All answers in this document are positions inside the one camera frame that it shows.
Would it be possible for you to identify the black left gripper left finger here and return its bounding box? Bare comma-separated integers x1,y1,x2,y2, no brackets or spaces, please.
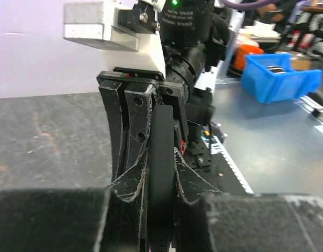
0,150,149,251

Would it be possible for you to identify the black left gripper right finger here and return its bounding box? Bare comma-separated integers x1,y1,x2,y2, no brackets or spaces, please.
173,151,323,251

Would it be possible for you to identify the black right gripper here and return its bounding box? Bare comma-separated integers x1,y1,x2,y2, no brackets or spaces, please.
97,68,189,181

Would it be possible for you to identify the black phone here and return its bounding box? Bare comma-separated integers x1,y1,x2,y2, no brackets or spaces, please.
148,105,175,251

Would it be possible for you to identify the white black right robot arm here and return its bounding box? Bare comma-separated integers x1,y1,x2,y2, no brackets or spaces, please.
97,1,231,179

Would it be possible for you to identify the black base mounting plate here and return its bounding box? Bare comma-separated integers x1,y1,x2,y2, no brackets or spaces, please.
182,123,248,196

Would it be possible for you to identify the orange round object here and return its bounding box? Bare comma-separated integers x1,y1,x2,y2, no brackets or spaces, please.
228,45,264,76

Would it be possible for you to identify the blue plastic bin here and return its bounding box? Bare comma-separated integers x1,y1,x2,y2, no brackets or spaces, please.
240,53,323,103

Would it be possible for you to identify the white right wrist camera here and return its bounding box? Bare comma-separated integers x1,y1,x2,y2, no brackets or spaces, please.
62,1,165,75

